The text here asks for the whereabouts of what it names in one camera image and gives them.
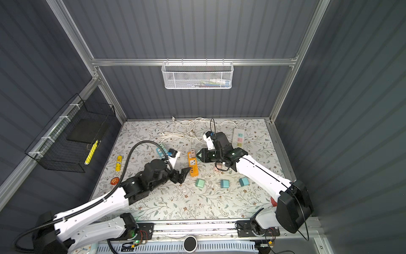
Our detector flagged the white power strip pastel sockets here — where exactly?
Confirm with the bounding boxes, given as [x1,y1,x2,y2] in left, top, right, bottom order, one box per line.
[232,128,245,149]

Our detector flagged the blue power strip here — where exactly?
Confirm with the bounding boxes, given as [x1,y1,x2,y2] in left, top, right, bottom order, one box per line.
[156,144,168,159]

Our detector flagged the orange power strip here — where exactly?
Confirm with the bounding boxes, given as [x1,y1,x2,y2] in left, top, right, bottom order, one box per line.
[188,151,199,177]

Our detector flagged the teal plug adapter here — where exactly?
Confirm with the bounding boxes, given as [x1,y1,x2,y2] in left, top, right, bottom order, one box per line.
[221,179,230,189]
[196,178,205,188]
[239,177,250,187]

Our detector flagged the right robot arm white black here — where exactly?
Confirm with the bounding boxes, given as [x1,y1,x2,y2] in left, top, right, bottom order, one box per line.
[196,131,314,236]

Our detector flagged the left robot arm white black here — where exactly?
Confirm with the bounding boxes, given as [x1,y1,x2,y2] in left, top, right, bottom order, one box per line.
[12,149,189,254]

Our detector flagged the yellow tube on mat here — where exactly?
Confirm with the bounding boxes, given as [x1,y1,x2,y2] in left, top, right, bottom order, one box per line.
[115,156,123,172]

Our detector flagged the red round badge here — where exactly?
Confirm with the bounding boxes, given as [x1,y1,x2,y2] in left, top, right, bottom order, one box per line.
[110,177,120,186]

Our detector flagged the floral table mat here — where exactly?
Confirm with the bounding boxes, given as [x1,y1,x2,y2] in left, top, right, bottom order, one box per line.
[91,118,283,221]

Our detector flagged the yellow marker in basket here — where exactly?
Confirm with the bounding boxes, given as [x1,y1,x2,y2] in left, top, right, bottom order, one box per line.
[84,140,99,165]

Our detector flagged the red pen cup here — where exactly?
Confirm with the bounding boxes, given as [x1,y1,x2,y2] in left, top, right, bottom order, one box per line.
[271,198,278,207]

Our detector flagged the black round speaker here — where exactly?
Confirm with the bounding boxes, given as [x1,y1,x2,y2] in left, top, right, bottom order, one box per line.
[183,236,198,253]

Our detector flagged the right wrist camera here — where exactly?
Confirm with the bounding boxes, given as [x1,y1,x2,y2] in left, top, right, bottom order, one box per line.
[203,131,215,150]

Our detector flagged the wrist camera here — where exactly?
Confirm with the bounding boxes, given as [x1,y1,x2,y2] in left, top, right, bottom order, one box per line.
[167,148,181,169]
[203,131,215,150]

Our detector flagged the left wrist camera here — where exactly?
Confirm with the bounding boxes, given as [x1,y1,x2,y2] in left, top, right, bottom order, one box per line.
[167,148,181,169]

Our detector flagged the white tangled power cable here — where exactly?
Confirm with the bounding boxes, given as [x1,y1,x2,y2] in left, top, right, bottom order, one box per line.
[158,116,239,145]

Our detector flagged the white wire basket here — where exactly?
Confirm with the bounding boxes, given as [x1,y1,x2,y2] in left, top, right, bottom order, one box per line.
[161,61,234,90]

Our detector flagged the black wire basket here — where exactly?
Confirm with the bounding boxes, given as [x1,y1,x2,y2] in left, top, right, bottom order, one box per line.
[25,96,116,173]

